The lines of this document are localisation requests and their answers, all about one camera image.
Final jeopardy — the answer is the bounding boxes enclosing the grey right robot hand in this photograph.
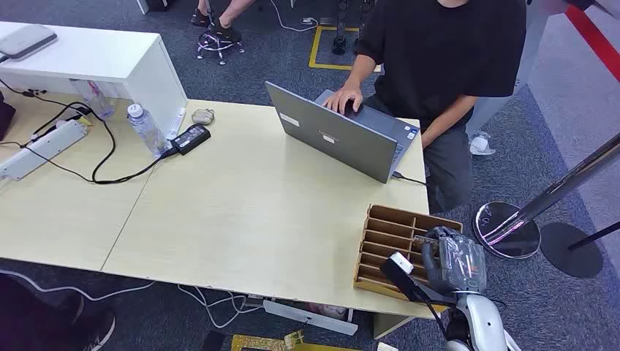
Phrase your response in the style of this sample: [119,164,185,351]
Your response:
[420,225,488,295]

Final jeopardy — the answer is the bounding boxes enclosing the person's right hand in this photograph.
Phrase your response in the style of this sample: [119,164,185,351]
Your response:
[322,84,364,116]

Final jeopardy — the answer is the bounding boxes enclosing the wooden slotted card organizer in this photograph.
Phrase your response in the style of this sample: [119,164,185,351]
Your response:
[352,203,464,314]

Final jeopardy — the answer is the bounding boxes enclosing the person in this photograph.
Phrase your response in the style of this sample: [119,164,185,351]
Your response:
[322,0,528,215]

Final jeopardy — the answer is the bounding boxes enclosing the seated person's legs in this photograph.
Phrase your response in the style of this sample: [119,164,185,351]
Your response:
[191,0,256,42]

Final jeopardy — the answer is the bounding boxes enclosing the person's black shoe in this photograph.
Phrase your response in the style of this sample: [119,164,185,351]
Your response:
[0,276,117,351]

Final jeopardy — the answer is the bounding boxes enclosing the grey laptop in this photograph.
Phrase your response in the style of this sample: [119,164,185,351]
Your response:
[265,80,420,184]

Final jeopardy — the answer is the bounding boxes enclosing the chrome stanchion base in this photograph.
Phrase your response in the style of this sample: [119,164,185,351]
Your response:
[472,201,542,260]

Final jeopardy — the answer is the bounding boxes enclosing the black robot legs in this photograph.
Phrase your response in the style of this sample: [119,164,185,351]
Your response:
[331,0,377,56]

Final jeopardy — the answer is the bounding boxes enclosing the desk leg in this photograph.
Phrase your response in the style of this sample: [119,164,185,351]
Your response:
[373,312,414,340]

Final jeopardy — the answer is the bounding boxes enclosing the black round stanchion base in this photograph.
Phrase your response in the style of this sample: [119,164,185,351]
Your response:
[540,222,605,279]

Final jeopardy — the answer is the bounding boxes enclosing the white shoe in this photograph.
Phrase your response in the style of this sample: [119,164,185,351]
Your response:
[469,130,496,156]

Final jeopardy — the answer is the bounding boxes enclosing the wheeled stool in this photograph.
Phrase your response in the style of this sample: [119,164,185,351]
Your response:
[196,0,246,65]

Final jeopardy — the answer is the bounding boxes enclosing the grey earbuds case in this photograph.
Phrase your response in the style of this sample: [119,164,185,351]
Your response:
[191,108,216,126]

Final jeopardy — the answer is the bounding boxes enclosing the black stanchion pole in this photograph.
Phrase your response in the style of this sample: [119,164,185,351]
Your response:
[567,222,620,251]

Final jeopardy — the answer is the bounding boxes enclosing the white bar under desk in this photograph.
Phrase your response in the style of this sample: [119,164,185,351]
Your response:
[262,299,360,336]

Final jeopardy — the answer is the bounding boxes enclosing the black power adapter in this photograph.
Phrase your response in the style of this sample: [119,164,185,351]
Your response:
[170,124,212,156]

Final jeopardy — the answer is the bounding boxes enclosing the white strip beside cabinet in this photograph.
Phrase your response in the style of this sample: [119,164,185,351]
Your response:
[166,107,187,141]

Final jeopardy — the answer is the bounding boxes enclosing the clear bottle with white cap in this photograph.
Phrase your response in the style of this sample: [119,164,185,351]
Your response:
[126,102,169,159]

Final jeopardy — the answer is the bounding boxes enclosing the yellow cardboard piece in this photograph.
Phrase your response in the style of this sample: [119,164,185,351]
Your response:
[230,330,364,351]

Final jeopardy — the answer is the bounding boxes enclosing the clear bottle with pink label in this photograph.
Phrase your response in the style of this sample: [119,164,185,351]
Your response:
[71,79,116,120]

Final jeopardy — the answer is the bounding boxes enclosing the white cabinet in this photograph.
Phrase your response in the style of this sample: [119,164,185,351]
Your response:
[0,21,189,139]

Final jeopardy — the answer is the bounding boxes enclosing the red floor tape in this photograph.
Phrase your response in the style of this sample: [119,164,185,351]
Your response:
[564,4,620,83]

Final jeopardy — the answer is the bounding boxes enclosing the white power strip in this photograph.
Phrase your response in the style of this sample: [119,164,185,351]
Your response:
[0,119,90,182]

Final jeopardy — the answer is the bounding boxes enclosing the flat grey device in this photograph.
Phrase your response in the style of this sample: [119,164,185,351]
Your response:
[0,24,58,61]

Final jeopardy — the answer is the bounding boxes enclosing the dark object at desk edge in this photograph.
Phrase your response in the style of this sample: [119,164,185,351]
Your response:
[0,91,16,141]

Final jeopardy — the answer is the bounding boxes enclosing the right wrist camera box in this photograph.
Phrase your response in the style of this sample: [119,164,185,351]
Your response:
[379,252,437,304]

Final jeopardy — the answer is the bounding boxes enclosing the yellow floor tape frame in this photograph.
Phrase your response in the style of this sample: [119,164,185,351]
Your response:
[309,25,384,72]

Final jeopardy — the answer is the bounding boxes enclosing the black laptop charger cable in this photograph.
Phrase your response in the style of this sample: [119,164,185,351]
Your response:
[391,171,428,187]

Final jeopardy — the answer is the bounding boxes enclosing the chrome stanchion post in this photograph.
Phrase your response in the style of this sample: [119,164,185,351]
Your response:
[482,133,620,246]

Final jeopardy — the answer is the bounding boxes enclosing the tangled white cables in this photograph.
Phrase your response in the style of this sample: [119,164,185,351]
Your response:
[176,284,265,329]

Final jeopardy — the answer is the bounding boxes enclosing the black adapter cable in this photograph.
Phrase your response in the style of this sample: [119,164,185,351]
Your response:
[0,80,178,186]

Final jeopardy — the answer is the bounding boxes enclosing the long white floor cable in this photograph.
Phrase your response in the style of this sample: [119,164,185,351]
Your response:
[0,269,156,302]

